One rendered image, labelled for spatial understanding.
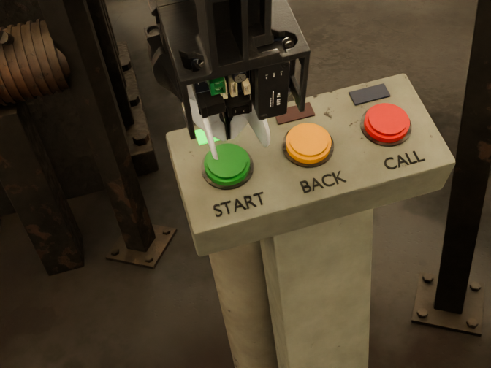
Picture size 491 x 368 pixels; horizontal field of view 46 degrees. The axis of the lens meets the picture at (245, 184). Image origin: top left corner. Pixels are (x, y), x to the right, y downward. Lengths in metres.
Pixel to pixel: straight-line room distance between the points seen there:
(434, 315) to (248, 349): 0.39
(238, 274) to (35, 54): 0.51
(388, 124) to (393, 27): 1.57
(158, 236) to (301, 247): 0.80
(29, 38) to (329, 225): 0.67
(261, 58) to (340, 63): 1.58
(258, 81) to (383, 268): 0.93
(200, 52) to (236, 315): 0.58
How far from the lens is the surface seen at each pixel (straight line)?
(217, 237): 0.50
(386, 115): 0.54
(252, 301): 0.81
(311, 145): 0.51
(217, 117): 0.43
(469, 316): 1.16
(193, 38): 0.32
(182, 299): 1.21
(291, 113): 0.54
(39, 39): 1.05
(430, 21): 2.14
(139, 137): 1.51
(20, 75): 1.05
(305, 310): 0.63
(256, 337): 0.88
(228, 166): 0.50
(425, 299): 1.17
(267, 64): 0.31
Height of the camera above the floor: 0.91
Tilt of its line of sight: 40 degrees down
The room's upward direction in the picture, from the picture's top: 9 degrees counter-clockwise
